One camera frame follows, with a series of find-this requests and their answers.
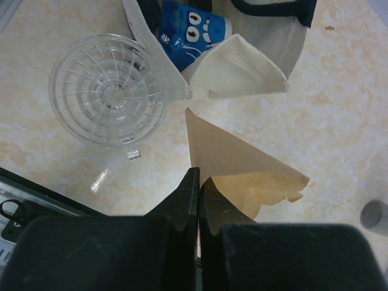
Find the blue cartoon snack packet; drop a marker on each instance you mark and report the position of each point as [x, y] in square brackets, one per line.
[187, 32]

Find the cream canvas tote bag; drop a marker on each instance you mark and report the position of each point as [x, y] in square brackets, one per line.
[258, 58]

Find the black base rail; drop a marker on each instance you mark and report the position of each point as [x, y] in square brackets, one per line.
[22, 201]

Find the brown paper filter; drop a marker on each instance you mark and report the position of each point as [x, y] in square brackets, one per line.
[248, 177]

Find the clear plastic cup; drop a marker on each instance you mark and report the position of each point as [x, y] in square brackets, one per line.
[109, 91]

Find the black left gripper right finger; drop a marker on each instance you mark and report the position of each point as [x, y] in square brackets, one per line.
[240, 254]

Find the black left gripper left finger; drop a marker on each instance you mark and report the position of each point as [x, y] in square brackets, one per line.
[156, 251]

